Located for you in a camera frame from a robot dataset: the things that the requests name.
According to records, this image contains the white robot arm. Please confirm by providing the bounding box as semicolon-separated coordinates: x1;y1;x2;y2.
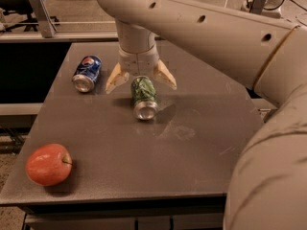
98;0;307;230

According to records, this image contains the green soda can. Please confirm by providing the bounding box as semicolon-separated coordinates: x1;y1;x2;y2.
130;76;158;121

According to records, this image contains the metal rail beam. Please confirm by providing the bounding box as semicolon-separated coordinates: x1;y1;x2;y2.
0;32;117;43

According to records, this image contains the right metal bracket post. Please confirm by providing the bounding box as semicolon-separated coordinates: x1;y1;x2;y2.
249;0;267;14

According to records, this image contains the blue Pepsi can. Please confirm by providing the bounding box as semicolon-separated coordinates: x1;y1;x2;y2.
72;56;102;93

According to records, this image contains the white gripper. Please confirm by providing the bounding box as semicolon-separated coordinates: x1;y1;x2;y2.
105;20;177;94

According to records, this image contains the metal bracket post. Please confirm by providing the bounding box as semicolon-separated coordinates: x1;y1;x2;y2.
249;0;267;14
29;0;56;38

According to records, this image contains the black office chair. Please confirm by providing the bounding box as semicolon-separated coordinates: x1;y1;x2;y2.
0;0;60;33

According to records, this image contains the red apple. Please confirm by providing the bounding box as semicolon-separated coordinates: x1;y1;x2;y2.
25;144;72;186

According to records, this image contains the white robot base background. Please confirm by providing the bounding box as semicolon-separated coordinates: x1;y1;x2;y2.
240;0;291;19

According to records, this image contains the left metal bracket post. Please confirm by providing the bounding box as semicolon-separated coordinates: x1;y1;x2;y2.
29;0;56;38

